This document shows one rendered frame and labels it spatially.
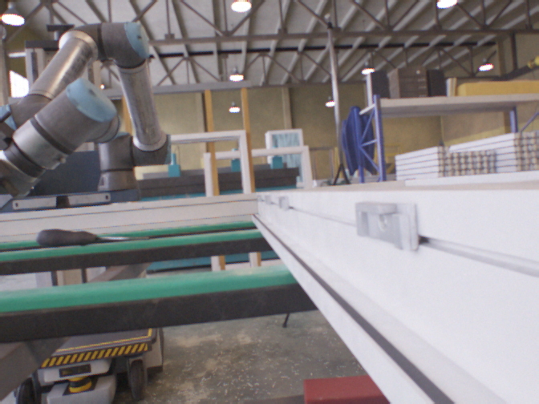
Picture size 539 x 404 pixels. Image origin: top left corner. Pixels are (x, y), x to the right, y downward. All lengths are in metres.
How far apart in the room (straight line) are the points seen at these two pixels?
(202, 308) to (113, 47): 1.11
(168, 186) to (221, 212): 3.59
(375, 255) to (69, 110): 0.61
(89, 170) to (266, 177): 2.90
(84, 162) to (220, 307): 1.66
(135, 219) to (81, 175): 1.00
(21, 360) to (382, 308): 0.31
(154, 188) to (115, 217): 3.59
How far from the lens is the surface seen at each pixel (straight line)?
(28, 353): 0.39
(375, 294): 0.19
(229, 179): 4.46
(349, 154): 5.42
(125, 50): 1.34
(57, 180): 1.97
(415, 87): 5.23
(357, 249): 0.21
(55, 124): 0.71
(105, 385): 1.87
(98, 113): 0.71
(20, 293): 0.39
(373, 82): 5.03
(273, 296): 0.33
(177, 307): 0.33
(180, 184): 4.50
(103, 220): 1.00
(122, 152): 1.76
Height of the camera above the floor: 0.94
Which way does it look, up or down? 2 degrees down
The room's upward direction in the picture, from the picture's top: 5 degrees counter-clockwise
